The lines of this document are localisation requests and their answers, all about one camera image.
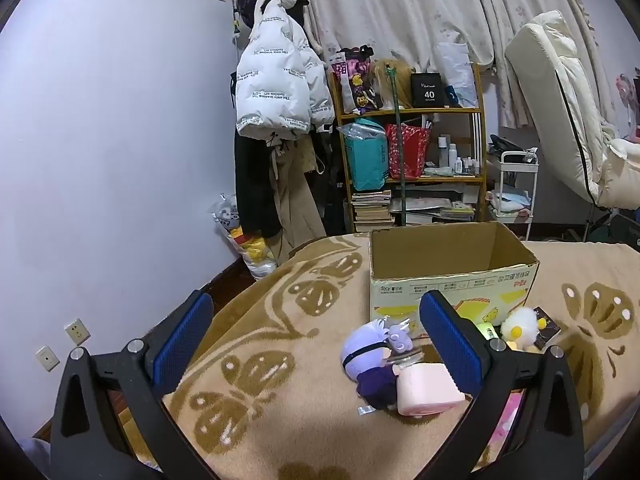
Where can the folded blue white cloth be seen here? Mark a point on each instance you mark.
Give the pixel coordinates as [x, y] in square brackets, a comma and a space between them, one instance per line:
[507, 202]

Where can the small lilac plush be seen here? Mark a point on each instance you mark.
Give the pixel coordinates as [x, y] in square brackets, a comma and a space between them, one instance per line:
[400, 342]

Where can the white plastic bag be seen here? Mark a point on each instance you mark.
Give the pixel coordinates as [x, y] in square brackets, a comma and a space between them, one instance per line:
[457, 70]

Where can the pink cloth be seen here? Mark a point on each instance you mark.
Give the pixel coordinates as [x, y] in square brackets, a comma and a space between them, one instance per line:
[505, 425]

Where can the stack of books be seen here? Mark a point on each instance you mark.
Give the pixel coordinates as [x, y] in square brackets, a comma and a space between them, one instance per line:
[370, 210]

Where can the blonde wig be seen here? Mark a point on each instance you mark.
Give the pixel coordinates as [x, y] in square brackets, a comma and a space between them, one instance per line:
[385, 85]

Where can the cardboard box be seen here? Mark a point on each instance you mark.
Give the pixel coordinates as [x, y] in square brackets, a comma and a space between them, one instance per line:
[400, 290]

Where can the black hanging bag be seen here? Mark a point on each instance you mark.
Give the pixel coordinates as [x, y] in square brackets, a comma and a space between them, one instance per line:
[332, 190]

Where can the beige printed blanket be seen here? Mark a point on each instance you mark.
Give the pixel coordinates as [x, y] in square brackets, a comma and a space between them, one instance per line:
[300, 360]

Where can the printed tote bag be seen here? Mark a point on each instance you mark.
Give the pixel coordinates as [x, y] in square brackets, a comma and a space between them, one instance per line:
[357, 85]

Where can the beige trousers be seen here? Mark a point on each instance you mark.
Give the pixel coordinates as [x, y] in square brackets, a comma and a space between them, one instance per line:
[295, 200]

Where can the white wall socket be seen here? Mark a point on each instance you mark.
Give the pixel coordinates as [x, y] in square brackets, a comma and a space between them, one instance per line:
[47, 358]
[76, 331]

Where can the white trolley cart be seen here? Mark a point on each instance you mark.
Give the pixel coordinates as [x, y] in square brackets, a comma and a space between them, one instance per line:
[532, 185]

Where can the floral white curtain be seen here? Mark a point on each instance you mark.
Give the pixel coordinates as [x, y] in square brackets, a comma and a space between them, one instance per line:
[400, 5]

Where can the pink plush block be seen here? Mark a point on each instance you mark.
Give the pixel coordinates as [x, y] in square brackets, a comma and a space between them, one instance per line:
[425, 390]

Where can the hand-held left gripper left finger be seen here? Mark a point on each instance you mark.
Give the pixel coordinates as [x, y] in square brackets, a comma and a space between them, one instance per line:
[185, 340]

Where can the yellow chick plush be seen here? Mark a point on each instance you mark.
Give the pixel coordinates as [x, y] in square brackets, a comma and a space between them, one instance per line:
[520, 327]

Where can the clear plastic bag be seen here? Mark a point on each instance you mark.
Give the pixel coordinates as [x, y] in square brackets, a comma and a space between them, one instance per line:
[360, 130]

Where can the group of white bottles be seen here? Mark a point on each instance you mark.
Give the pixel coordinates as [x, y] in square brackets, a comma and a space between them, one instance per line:
[452, 157]

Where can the pile of papers and booklets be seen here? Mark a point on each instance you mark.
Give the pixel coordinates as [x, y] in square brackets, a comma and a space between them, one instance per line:
[435, 207]

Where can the black item on cart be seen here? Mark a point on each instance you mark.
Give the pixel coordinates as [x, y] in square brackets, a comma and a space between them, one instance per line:
[505, 147]

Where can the red bag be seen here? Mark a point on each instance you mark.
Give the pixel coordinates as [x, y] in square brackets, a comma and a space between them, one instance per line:
[415, 150]

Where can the white puffer jacket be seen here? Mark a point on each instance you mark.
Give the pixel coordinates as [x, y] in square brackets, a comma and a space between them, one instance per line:
[272, 75]

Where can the teal bag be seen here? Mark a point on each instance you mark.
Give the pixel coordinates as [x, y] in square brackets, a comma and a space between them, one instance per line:
[367, 160]

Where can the cream folded mattress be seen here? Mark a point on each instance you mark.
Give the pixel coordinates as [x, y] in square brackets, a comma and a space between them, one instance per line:
[560, 85]

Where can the green pole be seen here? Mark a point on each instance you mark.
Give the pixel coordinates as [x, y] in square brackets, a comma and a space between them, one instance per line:
[398, 150]

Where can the black box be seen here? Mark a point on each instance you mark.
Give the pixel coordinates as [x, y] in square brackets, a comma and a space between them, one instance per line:
[429, 92]

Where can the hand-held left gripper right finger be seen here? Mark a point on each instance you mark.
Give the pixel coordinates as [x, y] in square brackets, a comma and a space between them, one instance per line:
[450, 345]

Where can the plastic bag of toys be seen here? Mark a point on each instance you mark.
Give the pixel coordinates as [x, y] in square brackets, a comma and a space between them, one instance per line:
[250, 250]

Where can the dark green bag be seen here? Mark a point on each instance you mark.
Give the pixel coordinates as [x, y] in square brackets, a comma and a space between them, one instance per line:
[620, 230]

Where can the black packet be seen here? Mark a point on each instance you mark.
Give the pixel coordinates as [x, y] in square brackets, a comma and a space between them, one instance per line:
[547, 330]

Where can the purple haired plush doll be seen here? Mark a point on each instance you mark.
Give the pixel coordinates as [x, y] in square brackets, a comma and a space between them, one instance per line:
[365, 350]

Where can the wooden shelf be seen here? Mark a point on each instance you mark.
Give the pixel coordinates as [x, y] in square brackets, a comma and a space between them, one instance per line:
[435, 110]

